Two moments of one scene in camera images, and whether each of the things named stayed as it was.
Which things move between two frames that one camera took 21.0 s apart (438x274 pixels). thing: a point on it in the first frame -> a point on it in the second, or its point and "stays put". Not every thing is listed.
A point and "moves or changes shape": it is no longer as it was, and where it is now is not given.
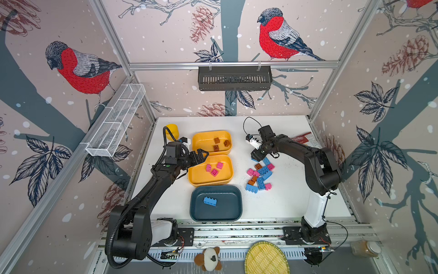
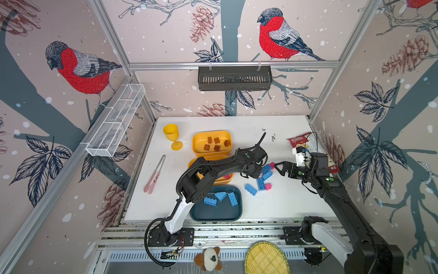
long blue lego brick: [210, 201] stays put
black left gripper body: [185, 161] -> [256, 172]
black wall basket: [235, 78] stays put
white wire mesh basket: [114, 121] stays put
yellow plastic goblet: [174, 130] stays put
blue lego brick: [260, 183] -> [232, 198]
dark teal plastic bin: [215, 204] stays put
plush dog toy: [210, 259] stays put
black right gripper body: [262, 150] -> [305, 173]
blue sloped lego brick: [266, 161] moves or changes shape
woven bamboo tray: [264, 257] stays put
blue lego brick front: [251, 188] stays put
